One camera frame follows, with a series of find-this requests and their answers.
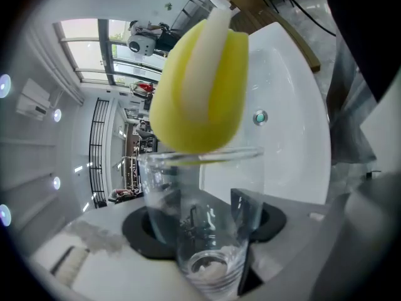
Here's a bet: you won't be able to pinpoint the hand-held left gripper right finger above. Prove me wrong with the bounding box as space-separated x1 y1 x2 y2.
230 187 264 297

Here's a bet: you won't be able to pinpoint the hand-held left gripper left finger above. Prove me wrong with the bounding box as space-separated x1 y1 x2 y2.
146 183 182 249

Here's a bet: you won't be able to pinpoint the clear glass cup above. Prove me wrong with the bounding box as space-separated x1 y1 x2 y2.
137 145 266 299

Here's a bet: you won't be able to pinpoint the yellow sponge brush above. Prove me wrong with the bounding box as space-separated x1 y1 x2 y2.
148 0 251 155

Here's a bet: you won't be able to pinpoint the white ceramic sink basin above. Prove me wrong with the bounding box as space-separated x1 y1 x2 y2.
199 21 333 205

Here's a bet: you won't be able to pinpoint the black metal railing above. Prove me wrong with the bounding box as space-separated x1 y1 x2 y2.
88 98 110 209

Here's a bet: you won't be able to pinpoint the metal sink drain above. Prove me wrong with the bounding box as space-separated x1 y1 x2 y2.
253 108 269 127

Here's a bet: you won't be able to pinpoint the person's grey trousers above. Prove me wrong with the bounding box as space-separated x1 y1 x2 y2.
325 34 378 166

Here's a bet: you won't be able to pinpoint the white rounded machine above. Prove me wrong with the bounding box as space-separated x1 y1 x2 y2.
126 19 157 58

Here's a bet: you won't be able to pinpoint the white air conditioner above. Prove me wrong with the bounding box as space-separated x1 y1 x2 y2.
15 78 53 122

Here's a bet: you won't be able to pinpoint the large framed window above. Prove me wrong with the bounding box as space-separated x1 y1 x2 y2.
52 18 169 87

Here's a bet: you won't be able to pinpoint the wooden table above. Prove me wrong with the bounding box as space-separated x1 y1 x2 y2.
227 0 322 73

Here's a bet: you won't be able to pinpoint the person's dark top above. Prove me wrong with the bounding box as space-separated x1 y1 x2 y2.
324 0 401 103

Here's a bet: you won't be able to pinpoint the black cable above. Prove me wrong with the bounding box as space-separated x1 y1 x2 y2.
283 0 338 38

